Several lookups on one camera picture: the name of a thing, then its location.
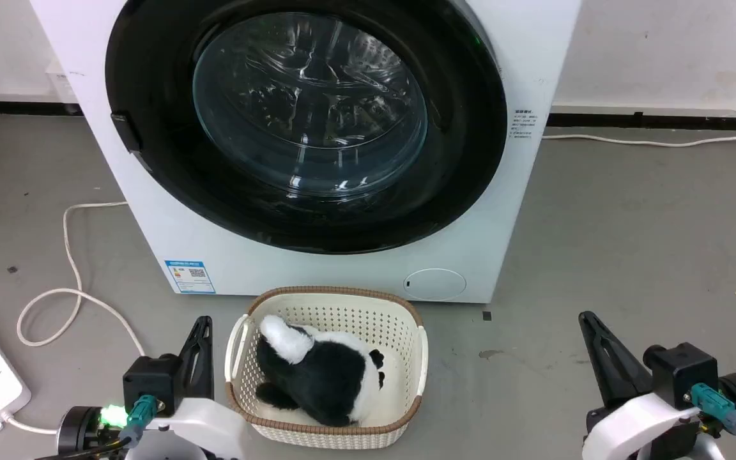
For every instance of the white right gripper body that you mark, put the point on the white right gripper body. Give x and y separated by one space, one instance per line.
643 425

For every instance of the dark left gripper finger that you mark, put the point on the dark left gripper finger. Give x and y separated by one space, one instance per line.
205 358
188 374

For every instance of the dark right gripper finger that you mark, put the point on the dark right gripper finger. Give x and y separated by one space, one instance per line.
633 377
595 348

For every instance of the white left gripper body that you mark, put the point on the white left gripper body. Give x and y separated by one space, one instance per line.
205 428

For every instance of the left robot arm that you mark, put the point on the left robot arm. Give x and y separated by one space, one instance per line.
79 429

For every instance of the white front-load washing machine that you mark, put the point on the white front-load washing machine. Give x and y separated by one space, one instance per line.
317 271

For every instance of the black round glass washer door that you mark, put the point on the black round glass washer door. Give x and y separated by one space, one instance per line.
151 83

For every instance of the blue energy label sticker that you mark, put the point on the blue energy label sticker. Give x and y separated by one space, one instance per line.
190 276

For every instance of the black and white plush toy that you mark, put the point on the black and white plush toy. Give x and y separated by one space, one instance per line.
323 377

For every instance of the white perforated laundry basket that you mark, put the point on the white perforated laundry basket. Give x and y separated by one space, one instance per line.
342 313

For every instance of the small printed text sticker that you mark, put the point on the small printed text sticker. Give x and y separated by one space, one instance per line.
522 124

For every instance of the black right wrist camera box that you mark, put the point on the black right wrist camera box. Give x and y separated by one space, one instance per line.
684 370

